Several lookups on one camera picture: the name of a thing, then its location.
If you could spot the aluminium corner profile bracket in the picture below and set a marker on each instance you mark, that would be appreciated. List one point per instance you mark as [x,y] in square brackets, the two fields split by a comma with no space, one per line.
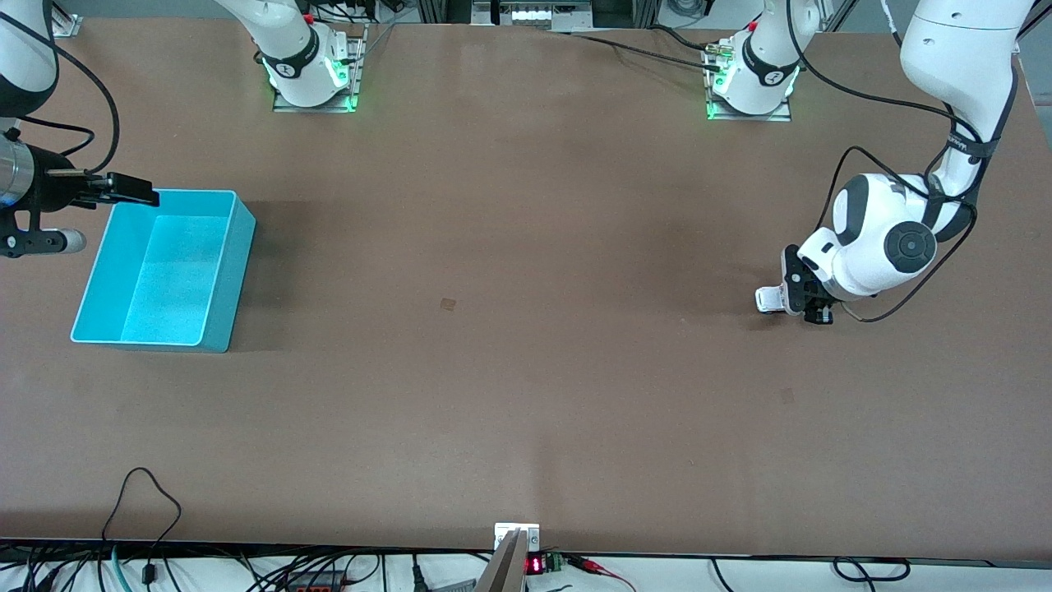
[67,26]

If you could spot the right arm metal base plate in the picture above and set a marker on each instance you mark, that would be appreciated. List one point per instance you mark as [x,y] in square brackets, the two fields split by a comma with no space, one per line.
[358,66]

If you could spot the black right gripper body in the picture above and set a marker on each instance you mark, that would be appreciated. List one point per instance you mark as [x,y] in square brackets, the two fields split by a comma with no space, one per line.
[56,188]

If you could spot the aluminium camera mount bar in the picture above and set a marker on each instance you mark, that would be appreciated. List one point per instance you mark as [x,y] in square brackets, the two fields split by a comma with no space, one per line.
[503,567]

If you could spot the red digit display module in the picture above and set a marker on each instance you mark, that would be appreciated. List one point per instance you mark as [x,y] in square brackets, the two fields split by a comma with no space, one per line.
[535,565]

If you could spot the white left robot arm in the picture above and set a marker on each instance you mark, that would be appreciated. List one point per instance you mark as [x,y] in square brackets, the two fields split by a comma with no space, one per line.
[871,247]

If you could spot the power strip with red switches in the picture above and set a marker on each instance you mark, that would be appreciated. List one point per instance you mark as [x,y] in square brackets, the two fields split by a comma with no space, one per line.
[316,584]

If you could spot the white jeep toy black roof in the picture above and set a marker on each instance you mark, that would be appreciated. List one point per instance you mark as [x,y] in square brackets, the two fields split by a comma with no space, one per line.
[768,299]

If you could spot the grey equipment box with lights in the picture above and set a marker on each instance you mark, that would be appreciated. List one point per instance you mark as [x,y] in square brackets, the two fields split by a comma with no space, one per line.
[532,15]

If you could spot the turquoise plastic bin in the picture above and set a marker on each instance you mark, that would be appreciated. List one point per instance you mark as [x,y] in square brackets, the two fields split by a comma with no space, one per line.
[164,279]

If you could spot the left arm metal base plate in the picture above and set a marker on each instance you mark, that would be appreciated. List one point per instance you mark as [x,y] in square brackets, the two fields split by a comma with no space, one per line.
[752,117]

